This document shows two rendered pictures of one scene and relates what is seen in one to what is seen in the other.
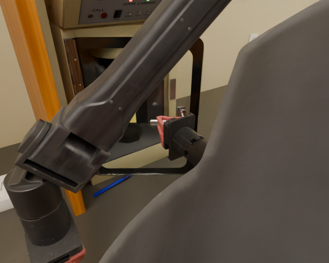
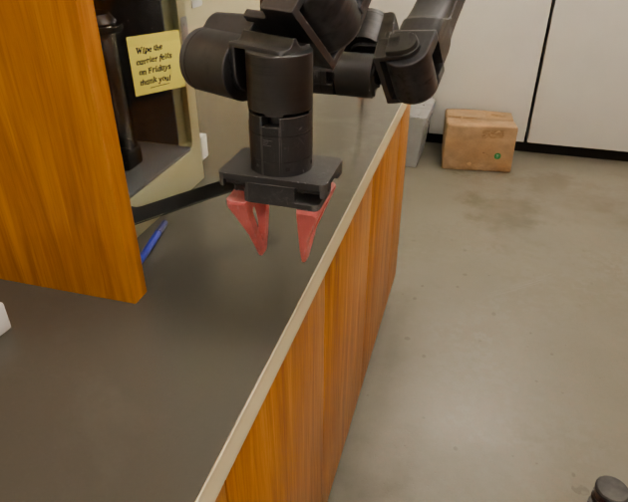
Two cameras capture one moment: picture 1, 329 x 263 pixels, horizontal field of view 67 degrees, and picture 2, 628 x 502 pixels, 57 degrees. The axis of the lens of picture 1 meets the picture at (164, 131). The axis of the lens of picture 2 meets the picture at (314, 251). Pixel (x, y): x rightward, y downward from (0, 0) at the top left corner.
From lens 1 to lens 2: 51 cm
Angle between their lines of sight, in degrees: 34
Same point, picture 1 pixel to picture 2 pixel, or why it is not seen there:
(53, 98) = (91, 22)
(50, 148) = not seen: outside the picture
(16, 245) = (71, 380)
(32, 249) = (295, 178)
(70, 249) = (337, 164)
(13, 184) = (285, 52)
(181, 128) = not seen: hidden behind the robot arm
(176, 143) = not seen: hidden behind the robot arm
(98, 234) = (207, 300)
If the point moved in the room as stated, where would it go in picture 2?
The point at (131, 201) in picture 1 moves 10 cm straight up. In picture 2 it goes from (208, 249) to (201, 190)
